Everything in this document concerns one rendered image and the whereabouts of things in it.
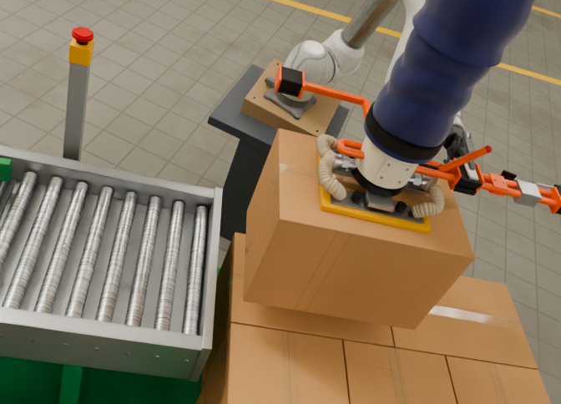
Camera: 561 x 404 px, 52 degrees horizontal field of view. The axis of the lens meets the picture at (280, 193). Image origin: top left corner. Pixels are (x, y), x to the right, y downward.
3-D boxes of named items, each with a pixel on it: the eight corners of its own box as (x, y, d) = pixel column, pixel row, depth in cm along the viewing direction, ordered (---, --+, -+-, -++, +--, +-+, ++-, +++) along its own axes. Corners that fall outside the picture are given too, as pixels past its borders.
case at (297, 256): (242, 301, 182) (280, 219, 156) (246, 210, 211) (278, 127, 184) (414, 330, 195) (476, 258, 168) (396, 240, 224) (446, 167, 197)
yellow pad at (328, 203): (320, 210, 163) (325, 198, 159) (318, 186, 170) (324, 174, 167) (428, 234, 170) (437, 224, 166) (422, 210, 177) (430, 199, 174)
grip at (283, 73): (274, 92, 178) (279, 79, 175) (275, 77, 185) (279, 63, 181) (300, 98, 180) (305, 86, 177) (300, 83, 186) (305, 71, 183)
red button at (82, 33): (68, 44, 191) (69, 34, 188) (73, 33, 196) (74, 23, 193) (90, 50, 193) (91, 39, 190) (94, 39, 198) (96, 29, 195)
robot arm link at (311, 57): (268, 80, 236) (286, 37, 220) (299, 71, 247) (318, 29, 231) (294, 106, 230) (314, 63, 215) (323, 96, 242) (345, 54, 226)
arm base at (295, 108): (275, 73, 250) (279, 63, 246) (316, 102, 247) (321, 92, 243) (254, 91, 237) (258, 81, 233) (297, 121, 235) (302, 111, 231)
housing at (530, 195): (514, 204, 176) (523, 194, 173) (507, 188, 181) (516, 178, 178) (533, 208, 178) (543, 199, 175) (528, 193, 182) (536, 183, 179)
